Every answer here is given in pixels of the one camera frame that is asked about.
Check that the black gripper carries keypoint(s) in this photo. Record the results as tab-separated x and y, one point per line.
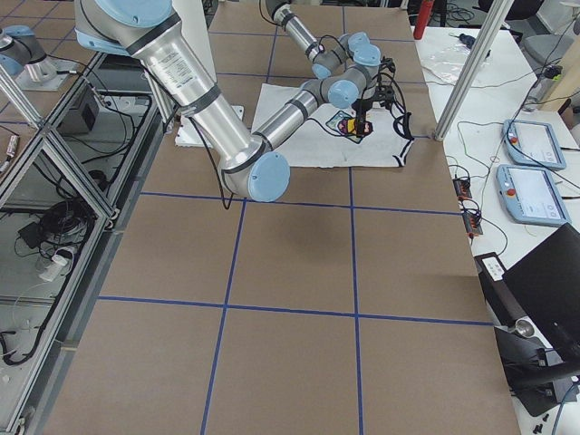
362	107

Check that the grey cartoon print t-shirt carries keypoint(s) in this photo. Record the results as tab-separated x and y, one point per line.
302	126

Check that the neighbouring robot arm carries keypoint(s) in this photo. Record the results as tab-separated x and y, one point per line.
24	58

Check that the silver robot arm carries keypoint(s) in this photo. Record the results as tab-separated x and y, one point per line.
325	53
151	32

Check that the clear plastic sheet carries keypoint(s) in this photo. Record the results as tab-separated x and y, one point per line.
447	64

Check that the orange electronics board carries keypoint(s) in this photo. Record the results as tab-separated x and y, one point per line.
472	223
462	188

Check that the red cylinder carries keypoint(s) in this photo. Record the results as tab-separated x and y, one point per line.
423	18

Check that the far blue teach pendant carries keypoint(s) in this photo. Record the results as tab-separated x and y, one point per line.
533	143

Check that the blue teach pendant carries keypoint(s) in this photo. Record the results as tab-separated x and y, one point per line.
530	196
533	143

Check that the near blue teach pendant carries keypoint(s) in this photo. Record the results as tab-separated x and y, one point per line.
530	196

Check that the black laptop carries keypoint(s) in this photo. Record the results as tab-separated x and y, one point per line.
544	286

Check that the aluminium frame post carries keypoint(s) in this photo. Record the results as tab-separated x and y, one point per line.
486	36

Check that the aluminium frame cage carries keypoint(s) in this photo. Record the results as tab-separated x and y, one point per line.
65	195

